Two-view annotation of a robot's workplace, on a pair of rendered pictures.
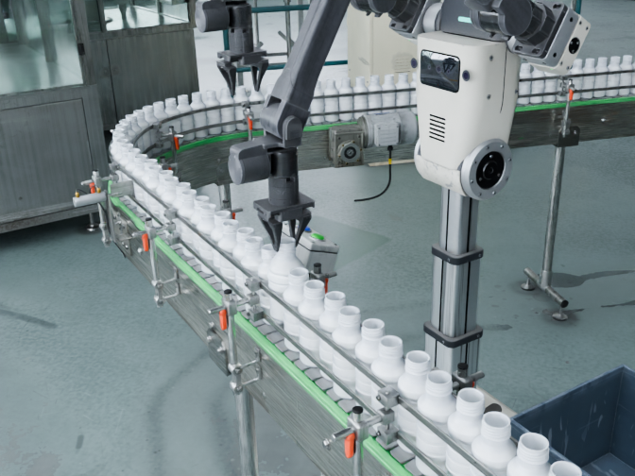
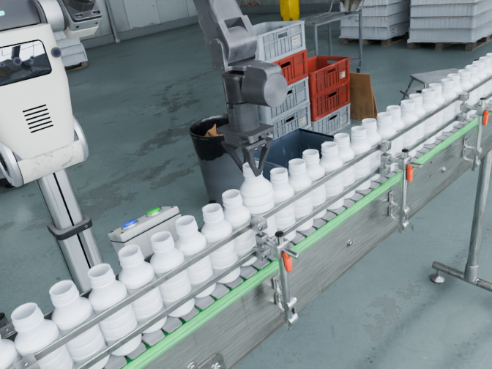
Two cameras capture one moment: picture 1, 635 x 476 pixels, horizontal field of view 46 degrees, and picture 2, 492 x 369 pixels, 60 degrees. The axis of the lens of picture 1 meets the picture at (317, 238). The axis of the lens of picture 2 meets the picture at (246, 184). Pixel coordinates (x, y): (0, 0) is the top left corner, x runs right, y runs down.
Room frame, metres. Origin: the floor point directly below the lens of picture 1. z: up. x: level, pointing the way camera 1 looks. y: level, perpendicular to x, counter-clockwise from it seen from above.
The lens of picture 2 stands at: (1.43, 0.84, 1.57)
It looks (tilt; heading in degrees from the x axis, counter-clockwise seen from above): 27 degrees down; 262
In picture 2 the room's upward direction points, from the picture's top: 8 degrees counter-clockwise
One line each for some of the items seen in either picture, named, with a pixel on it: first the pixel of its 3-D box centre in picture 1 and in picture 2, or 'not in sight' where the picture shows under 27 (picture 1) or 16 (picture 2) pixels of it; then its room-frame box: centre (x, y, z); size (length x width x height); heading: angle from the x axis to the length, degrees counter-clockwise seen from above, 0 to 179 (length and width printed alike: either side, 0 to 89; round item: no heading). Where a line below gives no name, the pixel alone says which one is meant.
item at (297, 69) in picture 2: not in sight; (266, 70); (0.67, -2.59, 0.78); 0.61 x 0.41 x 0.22; 38
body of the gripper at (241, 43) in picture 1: (241, 42); not in sight; (1.76, 0.16, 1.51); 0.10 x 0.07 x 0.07; 121
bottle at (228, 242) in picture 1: (232, 256); (170, 274); (1.50, 0.19, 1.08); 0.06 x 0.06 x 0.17
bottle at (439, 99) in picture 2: not in sight; (433, 110); (0.65, -0.33, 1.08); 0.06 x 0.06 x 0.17
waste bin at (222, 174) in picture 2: not in sight; (229, 167); (1.16, -1.89, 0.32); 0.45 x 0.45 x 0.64
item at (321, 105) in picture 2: not in sight; (315, 98); (0.12, -3.03, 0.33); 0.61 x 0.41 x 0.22; 34
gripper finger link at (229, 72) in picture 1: (236, 75); not in sight; (1.75, 0.18, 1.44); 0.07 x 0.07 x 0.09; 31
